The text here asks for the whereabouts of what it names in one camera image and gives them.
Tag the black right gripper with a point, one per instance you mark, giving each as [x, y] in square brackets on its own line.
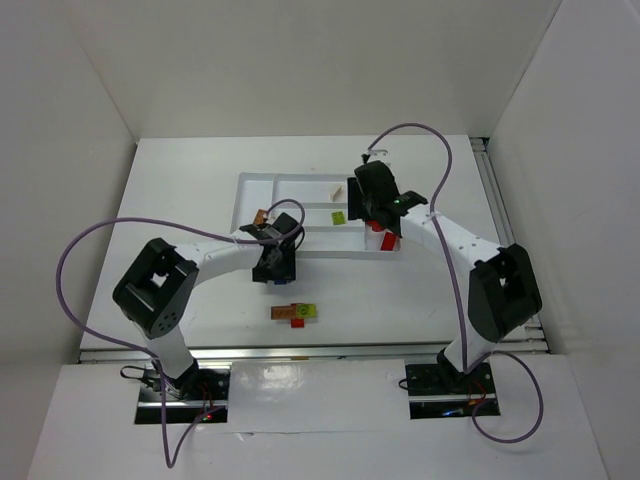
[358, 198]

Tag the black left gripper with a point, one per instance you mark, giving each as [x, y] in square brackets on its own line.
[273, 271]

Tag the red L-shaped lego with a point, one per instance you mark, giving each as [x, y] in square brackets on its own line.
[375, 226]

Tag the white lego brick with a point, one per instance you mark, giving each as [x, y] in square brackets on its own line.
[336, 193]

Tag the lime green lego brick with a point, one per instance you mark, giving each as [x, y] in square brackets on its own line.
[338, 218]

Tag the brown lego plate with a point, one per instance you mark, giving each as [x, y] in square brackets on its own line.
[283, 312]

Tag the orange lego brick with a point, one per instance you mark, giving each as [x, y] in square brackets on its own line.
[260, 217]

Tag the red curved lego brick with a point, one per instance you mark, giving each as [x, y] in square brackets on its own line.
[388, 242]

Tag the green lego with eye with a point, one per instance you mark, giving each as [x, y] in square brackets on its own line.
[305, 311]

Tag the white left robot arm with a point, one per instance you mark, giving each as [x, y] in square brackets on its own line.
[155, 290]

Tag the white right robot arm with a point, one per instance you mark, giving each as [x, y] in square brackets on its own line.
[495, 288]

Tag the white compartment tray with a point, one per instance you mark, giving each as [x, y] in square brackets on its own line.
[354, 240]

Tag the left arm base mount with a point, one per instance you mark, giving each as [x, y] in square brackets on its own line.
[208, 396]

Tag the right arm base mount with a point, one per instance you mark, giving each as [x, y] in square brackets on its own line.
[430, 397]

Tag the aluminium rail front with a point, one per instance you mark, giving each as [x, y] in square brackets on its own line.
[317, 352]

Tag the aluminium rail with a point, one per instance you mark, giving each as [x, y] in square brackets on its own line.
[530, 338]
[317, 352]

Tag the aluminium rail right side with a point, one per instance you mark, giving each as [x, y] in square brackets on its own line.
[530, 338]

